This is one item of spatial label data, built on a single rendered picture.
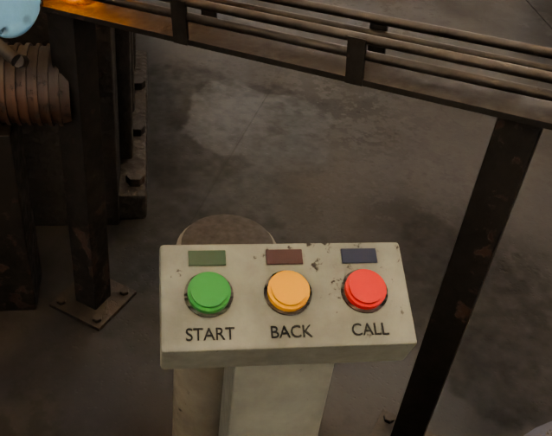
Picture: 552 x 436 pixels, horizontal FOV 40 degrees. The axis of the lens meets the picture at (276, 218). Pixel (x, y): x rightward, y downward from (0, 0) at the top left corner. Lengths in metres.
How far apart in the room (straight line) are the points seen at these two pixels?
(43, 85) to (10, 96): 0.05
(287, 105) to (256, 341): 1.52
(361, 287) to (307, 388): 0.12
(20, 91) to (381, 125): 1.18
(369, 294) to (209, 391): 0.34
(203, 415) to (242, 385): 0.28
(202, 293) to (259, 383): 0.12
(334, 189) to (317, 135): 0.24
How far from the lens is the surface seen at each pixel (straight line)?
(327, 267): 0.74
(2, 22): 0.78
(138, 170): 1.71
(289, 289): 0.71
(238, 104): 2.14
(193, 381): 0.99
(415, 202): 1.87
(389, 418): 1.38
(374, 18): 0.95
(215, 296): 0.69
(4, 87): 1.22
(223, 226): 0.90
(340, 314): 0.72
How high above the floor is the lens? 1.11
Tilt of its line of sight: 39 degrees down
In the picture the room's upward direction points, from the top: 7 degrees clockwise
